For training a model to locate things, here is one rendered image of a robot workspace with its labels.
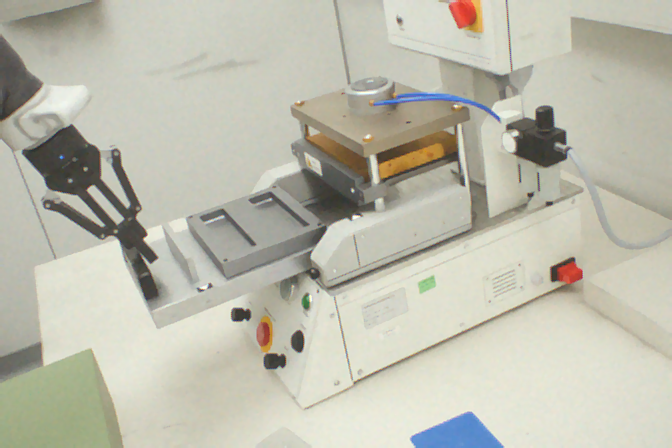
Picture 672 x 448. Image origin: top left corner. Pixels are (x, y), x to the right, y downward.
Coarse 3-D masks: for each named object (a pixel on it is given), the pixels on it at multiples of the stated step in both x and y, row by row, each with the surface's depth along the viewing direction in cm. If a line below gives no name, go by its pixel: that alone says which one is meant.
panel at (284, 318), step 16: (304, 272) 113; (272, 288) 123; (304, 288) 112; (320, 288) 108; (240, 304) 135; (256, 304) 128; (272, 304) 122; (288, 304) 117; (256, 320) 128; (272, 320) 122; (288, 320) 117; (304, 320) 112; (256, 336) 128; (272, 336) 121; (288, 336) 116; (304, 336) 111; (272, 352) 121; (288, 352) 116; (304, 352) 111; (288, 368) 115; (304, 368) 111; (288, 384) 115
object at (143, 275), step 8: (136, 248) 111; (128, 256) 109; (136, 256) 108; (136, 264) 106; (144, 264) 106; (136, 272) 104; (144, 272) 103; (144, 280) 103; (152, 280) 104; (144, 288) 104; (152, 288) 104; (144, 296) 104; (152, 296) 105
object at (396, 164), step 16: (320, 144) 122; (336, 144) 120; (416, 144) 114; (432, 144) 113; (448, 144) 114; (352, 160) 113; (384, 160) 111; (400, 160) 111; (416, 160) 113; (432, 160) 114; (448, 160) 115; (368, 176) 110; (384, 176) 111; (400, 176) 112
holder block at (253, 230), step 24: (264, 192) 125; (192, 216) 121; (216, 216) 122; (240, 216) 118; (264, 216) 116; (288, 216) 118; (312, 216) 113; (216, 240) 112; (240, 240) 114; (264, 240) 109; (288, 240) 108; (312, 240) 110; (216, 264) 109; (240, 264) 106
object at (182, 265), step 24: (168, 240) 116; (192, 240) 119; (168, 264) 113; (192, 264) 106; (264, 264) 108; (288, 264) 108; (168, 288) 106; (192, 288) 105; (216, 288) 104; (240, 288) 106; (168, 312) 103; (192, 312) 104
